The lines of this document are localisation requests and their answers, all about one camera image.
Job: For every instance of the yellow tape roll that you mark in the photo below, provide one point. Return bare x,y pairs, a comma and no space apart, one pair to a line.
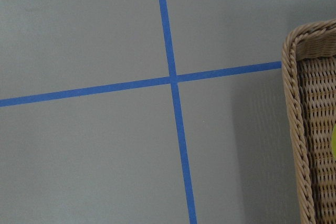
334,141

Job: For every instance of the brown wicker basket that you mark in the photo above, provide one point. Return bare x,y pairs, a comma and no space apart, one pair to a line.
308,74

